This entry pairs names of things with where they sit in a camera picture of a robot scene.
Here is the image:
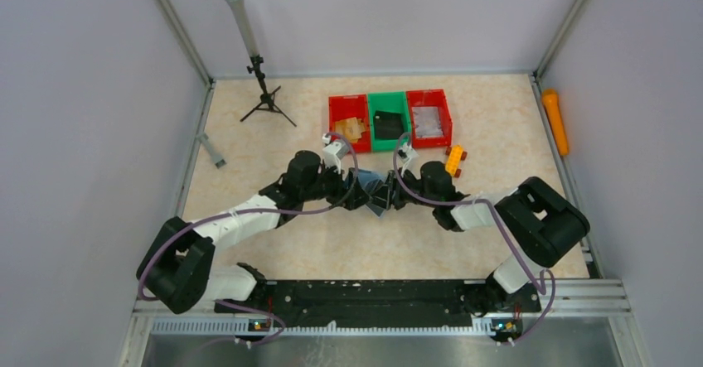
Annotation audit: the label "yellow toy block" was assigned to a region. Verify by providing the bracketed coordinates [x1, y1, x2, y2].
[444, 145, 468, 178]

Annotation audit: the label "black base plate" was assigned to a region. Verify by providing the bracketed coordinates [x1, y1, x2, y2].
[241, 279, 541, 329]

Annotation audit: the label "silver cards in bin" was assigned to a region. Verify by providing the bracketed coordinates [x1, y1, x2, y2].
[412, 106, 444, 138]

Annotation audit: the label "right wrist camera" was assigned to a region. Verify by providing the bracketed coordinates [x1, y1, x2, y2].
[395, 142, 419, 175]

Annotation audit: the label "orange flashlight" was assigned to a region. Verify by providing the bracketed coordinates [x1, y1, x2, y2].
[541, 89, 570, 157]

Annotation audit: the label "black tripod with grey tube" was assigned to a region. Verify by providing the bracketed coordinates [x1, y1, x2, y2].
[225, 0, 297, 128]

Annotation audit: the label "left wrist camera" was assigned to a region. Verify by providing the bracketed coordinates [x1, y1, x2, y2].
[322, 133, 352, 171]

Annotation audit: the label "red bin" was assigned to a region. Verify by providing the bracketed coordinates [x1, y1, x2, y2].
[328, 94, 371, 153]
[406, 89, 453, 148]

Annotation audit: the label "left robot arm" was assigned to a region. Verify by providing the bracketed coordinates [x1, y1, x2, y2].
[136, 150, 363, 314]

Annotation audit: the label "black cards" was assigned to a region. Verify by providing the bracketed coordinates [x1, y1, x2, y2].
[373, 110, 405, 140]

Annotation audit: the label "green bin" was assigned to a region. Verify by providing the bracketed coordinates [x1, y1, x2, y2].
[367, 91, 411, 152]

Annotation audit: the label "blue card holder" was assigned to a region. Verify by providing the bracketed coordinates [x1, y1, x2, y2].
[343, 168, 390, 218]

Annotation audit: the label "grey small tool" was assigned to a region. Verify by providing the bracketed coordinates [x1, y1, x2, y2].
[196, 133, 226, 169]

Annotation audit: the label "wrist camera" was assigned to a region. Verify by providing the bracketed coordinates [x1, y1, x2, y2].
[322, 133, 352, 171]
[395, 142, 419, 175]

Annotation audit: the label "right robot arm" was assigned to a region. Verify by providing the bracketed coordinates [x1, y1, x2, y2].
[361, 161, 590, 300]

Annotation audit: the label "left red bin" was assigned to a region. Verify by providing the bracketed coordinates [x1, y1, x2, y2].
[328, 94, 371, 153]

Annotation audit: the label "right red bin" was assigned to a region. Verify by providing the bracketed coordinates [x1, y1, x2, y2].
[406, 89, 453, 148]

